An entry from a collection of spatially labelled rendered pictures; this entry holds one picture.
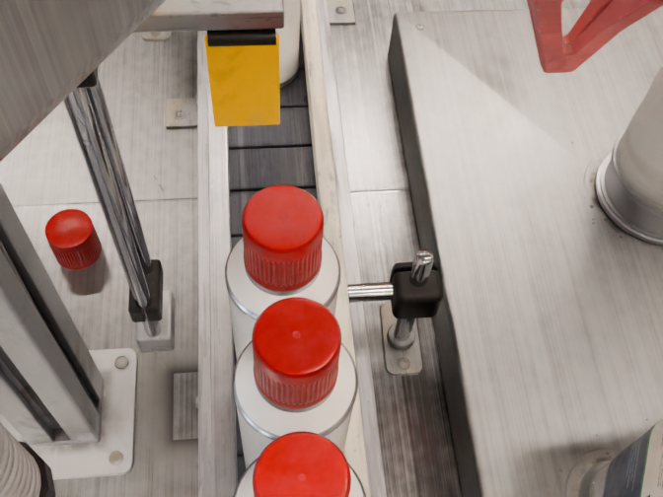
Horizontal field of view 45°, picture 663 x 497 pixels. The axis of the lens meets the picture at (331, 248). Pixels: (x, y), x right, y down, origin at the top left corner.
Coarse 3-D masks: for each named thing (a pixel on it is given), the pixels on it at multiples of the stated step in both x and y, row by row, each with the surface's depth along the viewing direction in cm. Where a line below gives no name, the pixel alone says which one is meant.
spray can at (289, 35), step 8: (288, 0) 55; (296, 0) 56; (288, 8) 56; (296, 8) 57; (288, 16) 56; (296, 16) 57; (288, 24) 57; (296, 24) 58; (280, 32) 57; (288, 32) 58; (296, 32) 59; (280, 40) 58; (288, 40) 58; (296, 40) 60; (280, 48) 59; (288, 48) 59; (296, 48) 60; (280, 56) 59; (288, 56) 60; (296, 56) 61; (280, 64) 60; (288, 64) 61; (296, 64) 62; (280, 72) 61; (288, 72) 61; (296, 72) 63; (280, 80) 61; (288, 80) 62
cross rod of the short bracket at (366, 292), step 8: (352, 288) 50; (360, 288) 50; (368, 288) 50; (376, 288) 50; (384, 288) 50; (392, 288) 50; (352, 296) 50; (360, 296) 50; (368, 296) 50; (376, 296) 50; (384, 296) 50; (392, 296) 50
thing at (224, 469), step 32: (224, 128) 49; (224, 160) 48; (224, 192) 47; (224, 224) 46; (224, 256) 45; (224, 288) 44; (224, 320) 43; (224, 352) 42; (224, 384) 41; (224, 416) 40; (224, 448) 39; (224, 480) 38
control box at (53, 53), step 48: (0, 0) 7; (48, 0) 7; (96, 0) 8; (144, 0) 8; (0, 48) 7; (48, 48) 7; (96, 48) 8; (0, 96) 7; (48, 96) 8; (0, 144) 7
